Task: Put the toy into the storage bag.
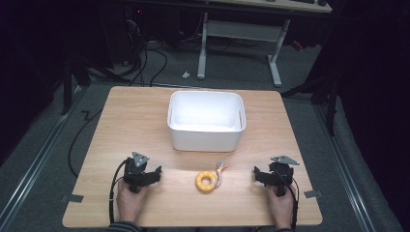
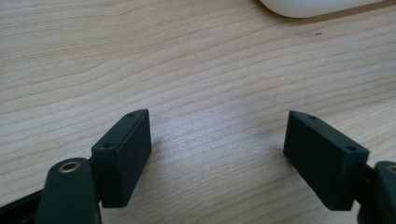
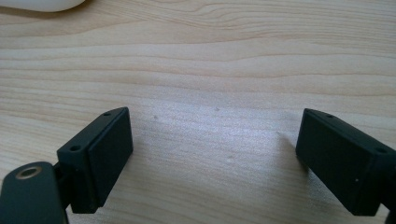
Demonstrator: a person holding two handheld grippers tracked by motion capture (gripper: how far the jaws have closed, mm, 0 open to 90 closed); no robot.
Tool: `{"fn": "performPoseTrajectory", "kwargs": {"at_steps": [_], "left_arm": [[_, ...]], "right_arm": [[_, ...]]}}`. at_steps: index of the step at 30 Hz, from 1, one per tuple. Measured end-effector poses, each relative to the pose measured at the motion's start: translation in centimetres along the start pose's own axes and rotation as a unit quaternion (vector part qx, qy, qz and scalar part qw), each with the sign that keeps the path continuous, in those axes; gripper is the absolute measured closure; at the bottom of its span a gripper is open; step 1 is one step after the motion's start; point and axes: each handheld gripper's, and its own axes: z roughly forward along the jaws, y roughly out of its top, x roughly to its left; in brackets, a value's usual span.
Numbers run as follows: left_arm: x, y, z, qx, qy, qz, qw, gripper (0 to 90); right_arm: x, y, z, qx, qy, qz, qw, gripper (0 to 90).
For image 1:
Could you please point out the white paper scrap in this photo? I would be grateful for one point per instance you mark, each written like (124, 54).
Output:
(186, 74)

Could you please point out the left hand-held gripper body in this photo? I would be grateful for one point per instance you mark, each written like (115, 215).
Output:
(135, 174)

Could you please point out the black metal stand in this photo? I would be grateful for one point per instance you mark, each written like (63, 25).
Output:
(67, 87)
(331, 103)

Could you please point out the metal floor rail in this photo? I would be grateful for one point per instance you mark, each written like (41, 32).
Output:
(345, 167)
(42, 148)

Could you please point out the person's right hand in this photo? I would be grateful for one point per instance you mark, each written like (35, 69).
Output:
(282, 209)

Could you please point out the white metal desk frame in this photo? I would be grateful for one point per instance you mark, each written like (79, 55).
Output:
(240, 30)

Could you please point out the small red object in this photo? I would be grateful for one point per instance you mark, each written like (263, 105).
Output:
(297, 45)

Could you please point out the person's left hand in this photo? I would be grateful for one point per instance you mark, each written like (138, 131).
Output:
(130, 203)

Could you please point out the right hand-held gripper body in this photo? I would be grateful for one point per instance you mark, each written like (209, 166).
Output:
(281, 175)

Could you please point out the grey tape piece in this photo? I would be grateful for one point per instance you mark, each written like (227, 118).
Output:
(312, 194)
(72, 198)

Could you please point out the white plastic bin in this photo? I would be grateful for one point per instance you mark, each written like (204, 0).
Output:
(206, 122)

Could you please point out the light wooden desk top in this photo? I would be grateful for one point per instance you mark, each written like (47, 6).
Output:
(274, 5)

